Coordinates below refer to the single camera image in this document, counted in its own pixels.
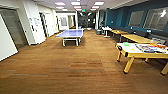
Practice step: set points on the blue ping pong table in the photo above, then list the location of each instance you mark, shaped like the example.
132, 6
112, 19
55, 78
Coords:
70, 33

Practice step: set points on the grey round bin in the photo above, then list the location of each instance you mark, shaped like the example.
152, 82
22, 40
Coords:
98, 32

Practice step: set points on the small white table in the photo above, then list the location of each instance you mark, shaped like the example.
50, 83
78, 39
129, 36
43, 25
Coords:
106, 29

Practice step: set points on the green exit sign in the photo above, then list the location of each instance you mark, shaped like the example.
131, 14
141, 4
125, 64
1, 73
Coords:
83, 10

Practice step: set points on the yellow wooden table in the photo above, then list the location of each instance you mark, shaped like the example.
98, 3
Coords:
118, 32
136, 37

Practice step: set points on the medium interior window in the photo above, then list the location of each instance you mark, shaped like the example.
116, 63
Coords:
136, 19

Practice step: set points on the yellow air hockey table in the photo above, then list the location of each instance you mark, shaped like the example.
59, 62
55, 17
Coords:
143, 53

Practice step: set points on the large interior window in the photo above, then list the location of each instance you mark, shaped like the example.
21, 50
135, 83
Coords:
156, 19

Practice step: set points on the white double door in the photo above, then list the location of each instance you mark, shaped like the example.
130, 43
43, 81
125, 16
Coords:
6, 40

